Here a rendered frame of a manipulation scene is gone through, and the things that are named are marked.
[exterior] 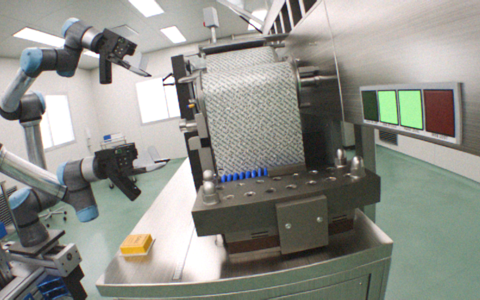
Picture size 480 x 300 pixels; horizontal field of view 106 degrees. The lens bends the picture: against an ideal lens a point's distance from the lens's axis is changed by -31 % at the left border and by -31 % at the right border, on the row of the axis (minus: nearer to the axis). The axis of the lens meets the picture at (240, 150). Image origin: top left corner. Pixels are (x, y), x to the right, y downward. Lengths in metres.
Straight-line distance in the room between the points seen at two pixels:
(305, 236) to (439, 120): 0.34
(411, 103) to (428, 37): 0.10
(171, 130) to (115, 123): 1.54
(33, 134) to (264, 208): 1.02
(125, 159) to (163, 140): 5.83
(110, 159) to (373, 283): 0.74
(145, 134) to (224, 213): 6.20
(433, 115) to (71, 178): 0.83
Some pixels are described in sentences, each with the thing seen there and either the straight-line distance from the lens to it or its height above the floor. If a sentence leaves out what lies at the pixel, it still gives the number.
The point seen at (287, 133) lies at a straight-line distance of 0.68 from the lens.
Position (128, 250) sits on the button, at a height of 0.91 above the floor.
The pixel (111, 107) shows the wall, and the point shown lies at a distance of 6.98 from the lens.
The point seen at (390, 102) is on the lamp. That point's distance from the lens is 0.43.
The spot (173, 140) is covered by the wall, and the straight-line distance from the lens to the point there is 6.47.
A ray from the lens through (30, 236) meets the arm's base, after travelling 1.25.
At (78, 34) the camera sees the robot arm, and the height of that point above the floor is 1.53.
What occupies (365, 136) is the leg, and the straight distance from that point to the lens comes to 0.92.
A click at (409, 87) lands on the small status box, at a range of 0.38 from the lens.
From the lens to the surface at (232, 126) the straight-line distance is 0.66.
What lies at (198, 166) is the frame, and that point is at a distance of 1.03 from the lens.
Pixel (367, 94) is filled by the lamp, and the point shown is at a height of 1.20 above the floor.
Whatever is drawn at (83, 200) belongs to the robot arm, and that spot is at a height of 1.03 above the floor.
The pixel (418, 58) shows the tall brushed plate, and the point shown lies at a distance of 0.37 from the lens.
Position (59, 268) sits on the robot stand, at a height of 0.73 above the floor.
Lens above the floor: 1.23
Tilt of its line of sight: 11 degrees down
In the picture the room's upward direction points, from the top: 9 degrees counter-clockwise
